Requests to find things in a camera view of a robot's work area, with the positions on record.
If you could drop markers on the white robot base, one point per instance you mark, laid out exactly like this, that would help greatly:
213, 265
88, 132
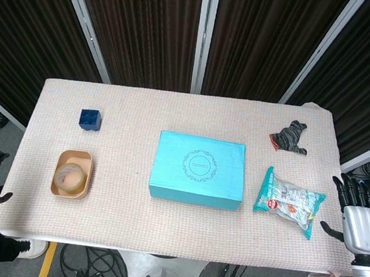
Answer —
159, 276

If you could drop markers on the beige plastic tray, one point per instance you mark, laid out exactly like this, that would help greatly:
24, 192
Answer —
65, 193

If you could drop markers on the white sneaker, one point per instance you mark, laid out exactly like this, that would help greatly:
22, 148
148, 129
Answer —
36, 250

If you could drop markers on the beige woven table cloth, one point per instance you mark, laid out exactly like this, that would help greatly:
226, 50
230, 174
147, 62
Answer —
112, 220

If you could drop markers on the dark ribbed partition panel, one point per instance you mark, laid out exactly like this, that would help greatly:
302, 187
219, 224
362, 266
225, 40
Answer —
144, 30
24, 26
259, 43
367, 65

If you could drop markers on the clear tape roll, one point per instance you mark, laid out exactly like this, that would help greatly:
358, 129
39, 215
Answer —
62, 173

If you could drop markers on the grey striped sock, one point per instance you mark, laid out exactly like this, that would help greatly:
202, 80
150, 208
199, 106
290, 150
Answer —
288, 138

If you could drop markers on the blue cube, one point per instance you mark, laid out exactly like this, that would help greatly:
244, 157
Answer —
90, 121

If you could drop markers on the teal snack package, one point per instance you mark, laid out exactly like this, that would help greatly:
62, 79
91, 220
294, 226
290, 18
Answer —
285, 200

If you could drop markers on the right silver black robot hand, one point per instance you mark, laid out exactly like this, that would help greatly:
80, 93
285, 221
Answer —
363, 229

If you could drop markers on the teal cardboard shoe box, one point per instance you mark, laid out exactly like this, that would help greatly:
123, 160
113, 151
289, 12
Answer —
198, 167

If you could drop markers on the aluminium partition post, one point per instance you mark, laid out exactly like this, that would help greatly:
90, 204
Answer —
318, 56
84, 21
205, 37

